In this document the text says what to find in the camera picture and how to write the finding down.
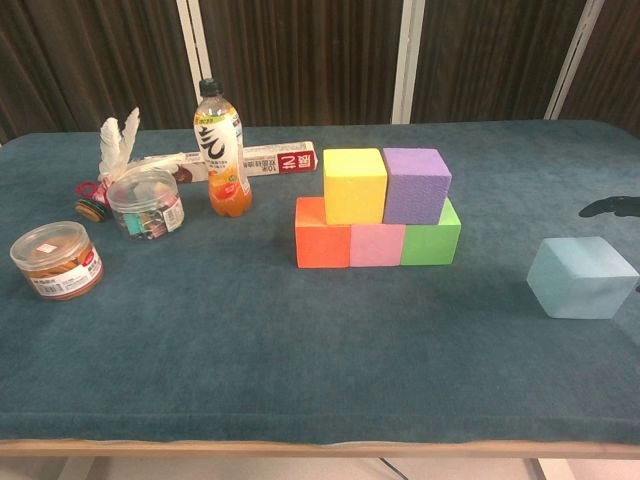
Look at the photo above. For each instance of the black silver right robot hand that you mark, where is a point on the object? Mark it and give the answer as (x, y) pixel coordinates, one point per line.
(612, 206)

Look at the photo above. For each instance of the light blue foam cube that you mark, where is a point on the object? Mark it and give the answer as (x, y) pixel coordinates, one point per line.
(580, 280)

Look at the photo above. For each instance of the green foam cube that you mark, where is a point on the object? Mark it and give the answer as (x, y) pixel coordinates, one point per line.
(431, 242)

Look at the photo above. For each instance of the purple foam cube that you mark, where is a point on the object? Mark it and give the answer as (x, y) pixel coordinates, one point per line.
(417, 192)

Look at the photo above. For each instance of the pink foam cube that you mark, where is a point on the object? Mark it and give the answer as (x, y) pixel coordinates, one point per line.
(376, 245)

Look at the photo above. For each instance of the yellow foam cube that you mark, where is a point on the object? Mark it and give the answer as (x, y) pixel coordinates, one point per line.
(354, 187)

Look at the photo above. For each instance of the orange foam cube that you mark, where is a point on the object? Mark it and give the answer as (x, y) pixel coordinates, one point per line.
(322, 242)

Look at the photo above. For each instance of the long cling film box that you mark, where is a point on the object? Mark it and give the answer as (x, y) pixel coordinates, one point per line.
(270, 160)

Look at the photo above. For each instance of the orange drink plastic bottle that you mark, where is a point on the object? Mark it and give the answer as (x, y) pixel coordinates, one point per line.
(223, 150)

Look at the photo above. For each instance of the clear jar of binder clips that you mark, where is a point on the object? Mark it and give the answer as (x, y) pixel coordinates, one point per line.
(147, 205)

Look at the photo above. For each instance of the white feather shuttlecock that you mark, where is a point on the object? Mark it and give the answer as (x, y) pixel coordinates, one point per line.
(117, 145)

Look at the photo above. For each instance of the clear jar of rubber bands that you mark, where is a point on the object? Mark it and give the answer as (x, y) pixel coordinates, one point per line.
(57, 262)

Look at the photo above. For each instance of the white slanted frame post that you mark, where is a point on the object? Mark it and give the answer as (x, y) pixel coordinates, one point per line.
(192, 60)
(575, 60)

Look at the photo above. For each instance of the white upright frame post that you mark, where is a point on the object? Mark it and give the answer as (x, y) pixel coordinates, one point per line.
(407, 60)

